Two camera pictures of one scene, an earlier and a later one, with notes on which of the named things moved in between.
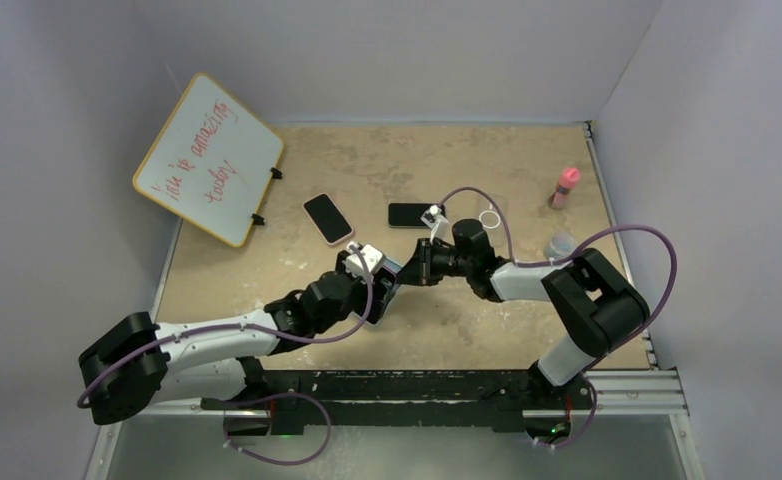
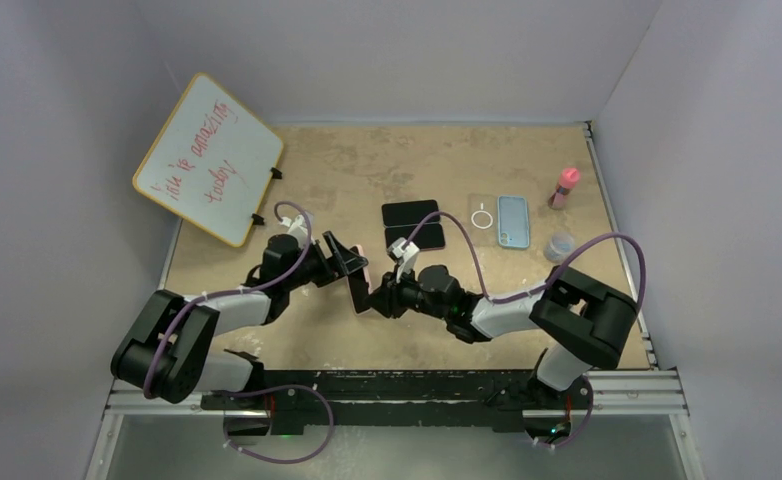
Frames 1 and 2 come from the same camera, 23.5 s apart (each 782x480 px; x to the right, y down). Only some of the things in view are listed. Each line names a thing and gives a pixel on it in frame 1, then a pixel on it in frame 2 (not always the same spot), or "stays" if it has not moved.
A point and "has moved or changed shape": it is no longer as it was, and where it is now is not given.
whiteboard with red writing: x=210 y=162 stays
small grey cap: x=559 y=245 stays
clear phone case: x=493 y=219 has moved or changed shape
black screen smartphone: x=408 y=215 stays
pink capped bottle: x=568 y=179 stays
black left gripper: x=363 y=286 → x=329 y=267
